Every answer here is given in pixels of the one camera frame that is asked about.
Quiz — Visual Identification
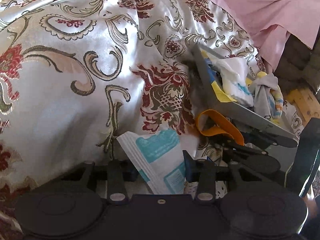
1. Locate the teal white mask packet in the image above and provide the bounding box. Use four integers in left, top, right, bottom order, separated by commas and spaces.
117, 128, 200, 194

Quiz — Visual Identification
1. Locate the orange cloth pouch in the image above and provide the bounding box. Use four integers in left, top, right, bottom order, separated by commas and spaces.
195, 109, 245, 146

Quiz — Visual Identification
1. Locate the striped pastel sock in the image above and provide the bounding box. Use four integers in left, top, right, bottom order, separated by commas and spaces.
271, 85, 284, 120

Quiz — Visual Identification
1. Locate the white baby sock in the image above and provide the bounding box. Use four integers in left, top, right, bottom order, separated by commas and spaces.
215, 57, 254, 107

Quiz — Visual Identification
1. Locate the grey face mask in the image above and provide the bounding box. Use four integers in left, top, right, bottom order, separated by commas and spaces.
248, 72, 281, 119

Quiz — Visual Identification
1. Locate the blue white medicine box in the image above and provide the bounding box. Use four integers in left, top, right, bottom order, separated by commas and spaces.
197, 156, 214, 163

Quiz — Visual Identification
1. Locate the grey storage tray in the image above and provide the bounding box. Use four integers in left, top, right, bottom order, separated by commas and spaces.
191, 43, 295, 138

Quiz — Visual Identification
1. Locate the olive quilted down jacket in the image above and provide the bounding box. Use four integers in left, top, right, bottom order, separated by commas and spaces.
275, 35, 319, 94

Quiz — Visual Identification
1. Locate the yellow blue cartoon towel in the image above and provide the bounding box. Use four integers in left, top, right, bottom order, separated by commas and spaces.
200, 48, 236, 103

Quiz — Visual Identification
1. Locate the floral satin bed cover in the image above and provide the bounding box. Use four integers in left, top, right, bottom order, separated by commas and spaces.
0, 0, 311, 240

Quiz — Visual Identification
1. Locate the pink hanging sheet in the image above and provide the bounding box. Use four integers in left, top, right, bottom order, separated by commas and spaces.
109, 0, 320, 71

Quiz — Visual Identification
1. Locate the wooden bunk frame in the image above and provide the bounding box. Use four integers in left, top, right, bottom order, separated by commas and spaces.
285, 87, 320, 126

